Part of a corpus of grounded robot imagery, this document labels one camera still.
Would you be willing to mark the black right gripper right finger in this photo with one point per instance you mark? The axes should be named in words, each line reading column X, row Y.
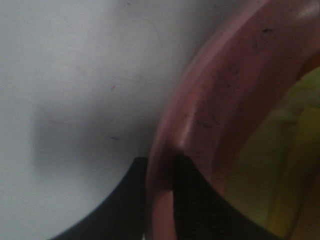
column 201, row 213

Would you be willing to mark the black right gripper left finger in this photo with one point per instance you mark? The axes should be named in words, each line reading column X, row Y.
column 121, row 216

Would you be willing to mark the toy sandwich with bread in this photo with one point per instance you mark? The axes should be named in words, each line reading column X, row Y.
column 272, row 173

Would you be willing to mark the pink round plate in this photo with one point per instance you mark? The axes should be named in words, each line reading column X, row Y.
column 230, row 86

